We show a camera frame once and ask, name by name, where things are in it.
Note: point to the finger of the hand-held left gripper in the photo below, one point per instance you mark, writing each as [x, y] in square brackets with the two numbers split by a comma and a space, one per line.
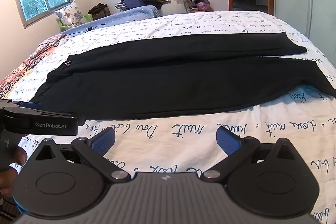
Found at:
[31, 106]

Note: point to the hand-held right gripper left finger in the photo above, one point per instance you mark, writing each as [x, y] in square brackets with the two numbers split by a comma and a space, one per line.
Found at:
[103, 141]

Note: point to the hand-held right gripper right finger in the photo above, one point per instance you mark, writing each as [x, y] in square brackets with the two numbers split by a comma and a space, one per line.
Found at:
[228, 142]

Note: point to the black pants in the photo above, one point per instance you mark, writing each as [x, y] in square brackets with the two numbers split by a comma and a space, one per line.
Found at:
[157, 82]

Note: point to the person's left hand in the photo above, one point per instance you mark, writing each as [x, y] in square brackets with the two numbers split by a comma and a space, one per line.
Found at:
[21, 155]

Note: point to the pink floral blanket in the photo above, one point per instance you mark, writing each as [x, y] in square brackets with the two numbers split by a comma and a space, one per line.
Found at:
[15, 74]

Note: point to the white script-print bedsheet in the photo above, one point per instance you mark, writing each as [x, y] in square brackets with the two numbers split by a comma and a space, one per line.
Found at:
[183, 140]

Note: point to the green plastic chair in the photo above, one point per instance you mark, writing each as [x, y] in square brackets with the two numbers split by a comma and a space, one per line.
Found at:
[62, 25]

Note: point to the white floral pillow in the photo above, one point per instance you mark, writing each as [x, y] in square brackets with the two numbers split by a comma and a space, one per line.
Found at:
[69, 15]

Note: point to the brown bag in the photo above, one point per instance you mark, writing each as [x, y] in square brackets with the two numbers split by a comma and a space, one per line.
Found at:
[99, 12]

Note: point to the light blue bedding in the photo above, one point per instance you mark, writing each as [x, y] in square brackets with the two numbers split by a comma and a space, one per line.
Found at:
[126, 18]

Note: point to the purple plastic bag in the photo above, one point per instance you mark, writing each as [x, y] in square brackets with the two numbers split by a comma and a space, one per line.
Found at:
[202, 6]

